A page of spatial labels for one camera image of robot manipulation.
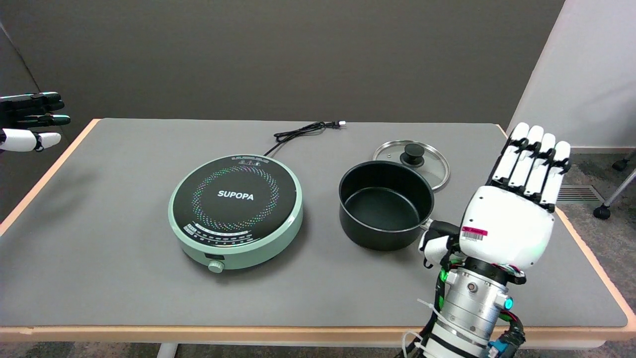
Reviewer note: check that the grey table mat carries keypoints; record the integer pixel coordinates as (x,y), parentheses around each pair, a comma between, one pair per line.
(124,278)

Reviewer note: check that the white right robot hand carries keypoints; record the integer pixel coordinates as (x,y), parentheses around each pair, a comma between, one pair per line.
(507,228)

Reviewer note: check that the glass lid with black knob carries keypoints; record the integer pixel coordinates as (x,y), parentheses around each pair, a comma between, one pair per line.
(432,161)

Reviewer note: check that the floor air vent grille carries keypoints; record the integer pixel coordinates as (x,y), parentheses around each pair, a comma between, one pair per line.
(581,194)

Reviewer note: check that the green round induction cooker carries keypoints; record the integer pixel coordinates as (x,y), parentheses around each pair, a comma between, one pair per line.
(236,209)

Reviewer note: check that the white table leg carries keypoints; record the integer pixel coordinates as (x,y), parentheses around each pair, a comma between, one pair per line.
(167,350)

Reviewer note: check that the grey wheeled chair base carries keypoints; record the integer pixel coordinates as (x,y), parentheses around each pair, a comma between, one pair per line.
(602,212)

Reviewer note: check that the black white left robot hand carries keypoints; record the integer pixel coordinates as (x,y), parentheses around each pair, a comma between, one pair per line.
(25,140)

